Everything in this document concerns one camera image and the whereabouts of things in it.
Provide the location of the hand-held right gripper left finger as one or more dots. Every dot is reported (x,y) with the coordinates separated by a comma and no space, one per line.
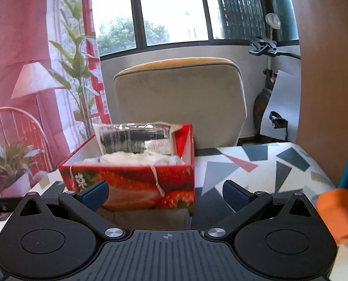
(93,194)

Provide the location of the blue cloth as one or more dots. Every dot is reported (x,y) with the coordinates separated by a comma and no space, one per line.
(127,140)

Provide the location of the geometric patterned tablecloth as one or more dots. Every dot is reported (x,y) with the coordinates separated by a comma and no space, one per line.
(250,175)

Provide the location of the printed pink wall backdrop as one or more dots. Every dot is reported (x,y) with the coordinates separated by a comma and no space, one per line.
(16,49)

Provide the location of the red strawberry print box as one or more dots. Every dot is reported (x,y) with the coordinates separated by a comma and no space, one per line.
(127,187)

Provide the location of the beige upholstered chair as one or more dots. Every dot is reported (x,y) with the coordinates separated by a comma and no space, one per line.
(179,102)

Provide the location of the orange plastic object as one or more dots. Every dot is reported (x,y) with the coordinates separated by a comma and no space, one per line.
(338,215)

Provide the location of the white cloth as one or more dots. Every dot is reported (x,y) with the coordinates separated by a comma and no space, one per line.
(133,158)

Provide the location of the white board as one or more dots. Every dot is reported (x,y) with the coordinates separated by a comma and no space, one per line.
(285,105)

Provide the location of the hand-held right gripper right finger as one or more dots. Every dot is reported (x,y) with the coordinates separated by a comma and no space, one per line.
(237,194)

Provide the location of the black exercise bike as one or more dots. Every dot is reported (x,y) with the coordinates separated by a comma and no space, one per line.
(264,105)

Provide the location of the small white bag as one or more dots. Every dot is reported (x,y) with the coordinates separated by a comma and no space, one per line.
(273,20)

